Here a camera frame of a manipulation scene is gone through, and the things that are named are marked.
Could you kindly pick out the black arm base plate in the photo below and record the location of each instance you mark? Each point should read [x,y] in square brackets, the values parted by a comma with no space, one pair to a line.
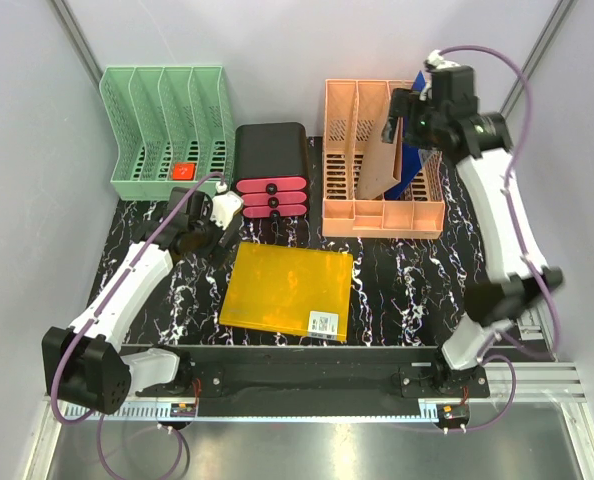
[218,380]

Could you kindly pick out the pink drawer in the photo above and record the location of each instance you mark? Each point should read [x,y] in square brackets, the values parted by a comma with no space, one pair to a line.
[282,210]
[270,185]
[274,200]

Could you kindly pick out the yellow folder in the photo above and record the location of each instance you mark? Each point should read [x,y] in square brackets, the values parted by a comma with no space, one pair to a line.
[289,290]

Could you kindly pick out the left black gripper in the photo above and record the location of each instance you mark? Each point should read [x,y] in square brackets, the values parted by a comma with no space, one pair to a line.
[218,234]

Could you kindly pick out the aluminium frame rail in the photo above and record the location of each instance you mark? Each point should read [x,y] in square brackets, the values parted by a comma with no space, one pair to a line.
[522,378]

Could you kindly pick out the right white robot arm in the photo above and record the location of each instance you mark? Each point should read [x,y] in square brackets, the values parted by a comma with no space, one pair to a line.
[518,277]

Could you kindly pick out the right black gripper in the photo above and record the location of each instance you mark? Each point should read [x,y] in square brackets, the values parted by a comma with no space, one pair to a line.
[406,103]

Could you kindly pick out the black drawer cabinet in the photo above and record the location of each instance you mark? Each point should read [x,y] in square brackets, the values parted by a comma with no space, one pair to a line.
[271,150]

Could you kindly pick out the green file organizer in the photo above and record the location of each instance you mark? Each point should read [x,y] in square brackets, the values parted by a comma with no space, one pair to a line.
[164,115]

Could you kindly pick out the pink top drawer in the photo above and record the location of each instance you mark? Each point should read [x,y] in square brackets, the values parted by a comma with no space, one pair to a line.
[270,185]

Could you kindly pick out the blue folder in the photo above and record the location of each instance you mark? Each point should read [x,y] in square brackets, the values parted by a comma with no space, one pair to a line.
[411,160]

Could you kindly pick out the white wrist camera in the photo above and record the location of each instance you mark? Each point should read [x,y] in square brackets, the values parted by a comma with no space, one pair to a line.
[436,61]
[225,206]

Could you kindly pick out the orange file organizer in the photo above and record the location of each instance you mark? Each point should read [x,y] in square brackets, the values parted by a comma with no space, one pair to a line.
[352,108]

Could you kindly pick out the pink bottom drawer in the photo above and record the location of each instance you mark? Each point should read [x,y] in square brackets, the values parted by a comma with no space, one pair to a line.
[282,210]

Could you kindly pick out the pink folder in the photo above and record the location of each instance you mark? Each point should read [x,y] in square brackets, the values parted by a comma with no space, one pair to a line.
[381,165]

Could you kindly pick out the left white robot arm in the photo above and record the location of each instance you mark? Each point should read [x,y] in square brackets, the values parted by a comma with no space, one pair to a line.
[122,295]

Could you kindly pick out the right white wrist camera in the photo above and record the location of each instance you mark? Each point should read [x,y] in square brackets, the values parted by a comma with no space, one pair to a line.
[436,61]

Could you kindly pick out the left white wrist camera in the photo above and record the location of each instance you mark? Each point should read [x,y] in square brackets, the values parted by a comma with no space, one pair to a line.
[225,206]

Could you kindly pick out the black marble desk mat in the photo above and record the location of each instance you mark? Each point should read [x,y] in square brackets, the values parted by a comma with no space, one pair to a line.
[403,292]

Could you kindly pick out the red square eraser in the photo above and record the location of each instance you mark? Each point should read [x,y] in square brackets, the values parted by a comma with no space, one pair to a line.
[184,171]

